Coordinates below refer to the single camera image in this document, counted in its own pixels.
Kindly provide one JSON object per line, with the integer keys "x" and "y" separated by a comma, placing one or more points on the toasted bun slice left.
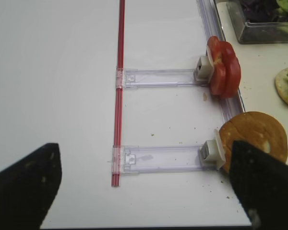
{"x": 258, "y": 129}

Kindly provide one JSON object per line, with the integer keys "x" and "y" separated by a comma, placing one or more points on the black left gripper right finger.
{"x": 260, "y": 183}

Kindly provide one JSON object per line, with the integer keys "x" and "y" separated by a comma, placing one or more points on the white tomato pusher block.
{"x": 205, "y": 68}

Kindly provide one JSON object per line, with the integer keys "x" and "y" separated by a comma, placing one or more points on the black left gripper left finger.
{"x": 29, "y": 187}

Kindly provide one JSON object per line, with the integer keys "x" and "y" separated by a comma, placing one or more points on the clear left divider rail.
{"x": 212, "y": 26}

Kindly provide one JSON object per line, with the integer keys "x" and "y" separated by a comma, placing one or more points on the clear tomato pusher track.
{"x": 143, "y": 78}

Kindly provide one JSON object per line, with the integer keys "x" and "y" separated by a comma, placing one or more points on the left red rail strip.
{"x": 119, "y": 93}

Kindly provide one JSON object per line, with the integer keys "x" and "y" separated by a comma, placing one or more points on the white serving tray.
{"x": 259, "y": 66}

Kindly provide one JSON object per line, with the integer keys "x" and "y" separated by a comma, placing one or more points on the tomato slice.
{"x": 218, "y": 80}
{"x": 233, "y": 70}

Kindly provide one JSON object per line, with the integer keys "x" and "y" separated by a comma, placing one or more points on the purple lettuce in container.
{"x": 259, "y": 11}

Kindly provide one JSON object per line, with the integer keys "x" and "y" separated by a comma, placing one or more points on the clear lettuce container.
{"x": 255, "y": 33}

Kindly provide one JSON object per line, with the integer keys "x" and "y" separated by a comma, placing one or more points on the clear bun pusher track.
{"x": 156, "y": 159}

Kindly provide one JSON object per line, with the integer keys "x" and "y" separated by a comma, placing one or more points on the bottom bun on tray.
{"x": 281, "y": 83}

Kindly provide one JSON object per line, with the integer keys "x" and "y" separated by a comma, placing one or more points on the white bun pusher block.
{"x": 212, "y": 153}

